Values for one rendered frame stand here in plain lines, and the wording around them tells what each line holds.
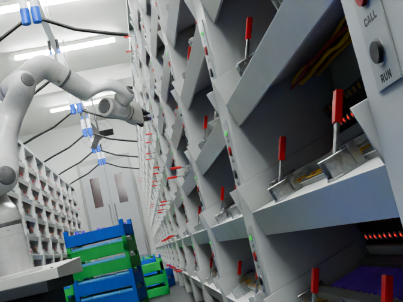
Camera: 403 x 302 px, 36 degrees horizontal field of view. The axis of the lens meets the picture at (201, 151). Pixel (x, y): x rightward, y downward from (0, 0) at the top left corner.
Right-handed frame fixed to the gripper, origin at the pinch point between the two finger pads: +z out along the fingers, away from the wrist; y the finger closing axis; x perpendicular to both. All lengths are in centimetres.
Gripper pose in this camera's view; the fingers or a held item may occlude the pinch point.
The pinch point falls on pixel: (145, 115)
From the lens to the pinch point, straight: 297.1
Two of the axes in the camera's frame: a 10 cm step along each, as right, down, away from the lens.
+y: 2.0, 9.6, -2.0
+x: 8.5, -2.7, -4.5
